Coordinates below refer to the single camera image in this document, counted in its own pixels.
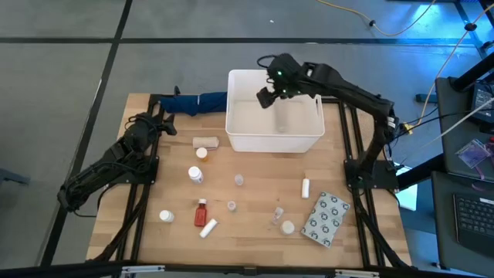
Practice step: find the white plastic pill bottle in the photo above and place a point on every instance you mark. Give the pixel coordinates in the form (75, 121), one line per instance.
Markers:
(195, 174)

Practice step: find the clear vial with pills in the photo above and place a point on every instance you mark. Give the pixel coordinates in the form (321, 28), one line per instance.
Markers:
(277, 215)

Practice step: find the black stand beam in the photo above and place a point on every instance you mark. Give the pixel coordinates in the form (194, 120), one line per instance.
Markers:
(474, 71)
(420, 173)

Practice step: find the grey patterned flat pack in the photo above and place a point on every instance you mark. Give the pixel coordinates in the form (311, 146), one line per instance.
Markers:
(325, 219)

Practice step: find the grey floor object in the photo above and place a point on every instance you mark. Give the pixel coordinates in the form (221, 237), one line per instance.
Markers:
(11, 177)

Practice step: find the orange pill bottle white cap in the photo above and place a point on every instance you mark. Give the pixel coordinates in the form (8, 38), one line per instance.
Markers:
(201, 153)

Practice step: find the black screen device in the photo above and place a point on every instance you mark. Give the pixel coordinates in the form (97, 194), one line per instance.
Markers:
(482, 102)

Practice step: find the dark grey side desk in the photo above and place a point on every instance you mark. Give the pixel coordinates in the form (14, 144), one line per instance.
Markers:
(455, 146)
(444, 231)

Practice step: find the black aluminium table frame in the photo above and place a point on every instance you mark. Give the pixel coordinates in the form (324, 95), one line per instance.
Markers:
(193, 267)

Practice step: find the white perforated plastic bin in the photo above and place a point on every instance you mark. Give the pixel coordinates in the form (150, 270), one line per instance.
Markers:
(270, 143)

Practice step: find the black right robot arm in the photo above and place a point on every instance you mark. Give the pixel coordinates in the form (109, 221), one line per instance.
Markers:
(347, 89)

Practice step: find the white tube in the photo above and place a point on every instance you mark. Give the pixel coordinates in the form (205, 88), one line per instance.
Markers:
(305, 188)
(208, 228)

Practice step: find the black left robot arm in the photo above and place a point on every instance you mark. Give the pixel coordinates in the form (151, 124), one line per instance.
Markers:
(116, 154)

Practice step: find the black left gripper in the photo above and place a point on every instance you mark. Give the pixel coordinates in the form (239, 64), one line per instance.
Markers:
(157, 125)

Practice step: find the small white capped bottle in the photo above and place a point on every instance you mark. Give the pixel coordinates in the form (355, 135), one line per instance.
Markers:
(166, 216)

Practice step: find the beige bandage roll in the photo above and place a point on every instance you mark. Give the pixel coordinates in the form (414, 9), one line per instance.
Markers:
(205, 143)

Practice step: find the red-orange medicine bottle white cap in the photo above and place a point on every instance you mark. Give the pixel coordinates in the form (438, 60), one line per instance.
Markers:
(200, 215)

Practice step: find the purple clear plastic bag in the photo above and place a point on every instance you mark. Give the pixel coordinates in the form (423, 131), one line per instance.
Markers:
(472, 152)

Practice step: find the small clear plastic vial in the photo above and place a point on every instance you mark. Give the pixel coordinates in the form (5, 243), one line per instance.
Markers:
(239, 179)

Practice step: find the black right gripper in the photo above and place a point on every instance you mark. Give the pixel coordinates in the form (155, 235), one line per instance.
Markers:
(287, 77)

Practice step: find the silver metal bracket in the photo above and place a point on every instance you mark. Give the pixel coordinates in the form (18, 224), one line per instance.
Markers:
(357, 273)
(143, 269)

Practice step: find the black keyboard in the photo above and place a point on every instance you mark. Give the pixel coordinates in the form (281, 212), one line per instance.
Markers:
(476, 220)

